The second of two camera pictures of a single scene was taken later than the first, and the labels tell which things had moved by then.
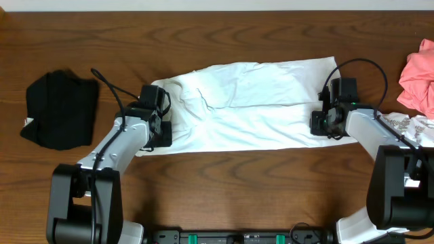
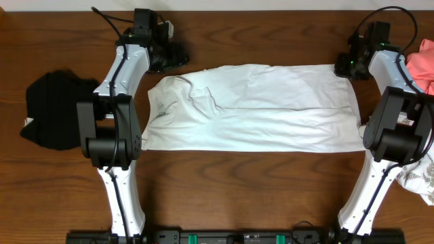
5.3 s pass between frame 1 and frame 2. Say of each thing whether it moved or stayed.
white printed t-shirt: stayed
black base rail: stayed
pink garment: stayed
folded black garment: stayed
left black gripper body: moved
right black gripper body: moved
